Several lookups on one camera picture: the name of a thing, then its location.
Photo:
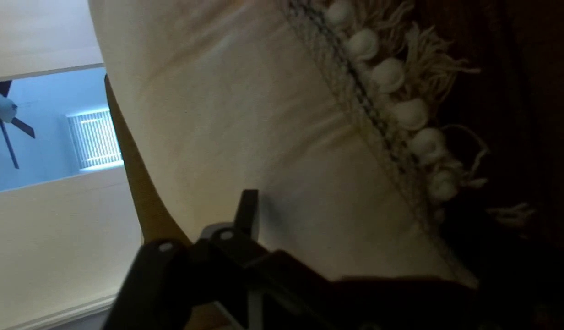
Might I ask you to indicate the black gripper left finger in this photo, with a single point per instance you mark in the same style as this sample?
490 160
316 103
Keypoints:
173 281

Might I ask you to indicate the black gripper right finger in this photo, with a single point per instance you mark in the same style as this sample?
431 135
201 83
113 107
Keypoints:
527 294

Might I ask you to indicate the white tasselled pillow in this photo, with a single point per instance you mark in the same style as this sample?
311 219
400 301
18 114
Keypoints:
234 122

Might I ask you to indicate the brown fabric sofa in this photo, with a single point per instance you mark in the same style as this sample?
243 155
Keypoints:
527 92

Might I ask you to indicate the white ceiling vent grille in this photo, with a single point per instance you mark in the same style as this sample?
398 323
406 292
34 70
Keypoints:
94 138

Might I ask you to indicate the dark ceiling fan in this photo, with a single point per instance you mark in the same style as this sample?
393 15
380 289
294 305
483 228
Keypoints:
3 109

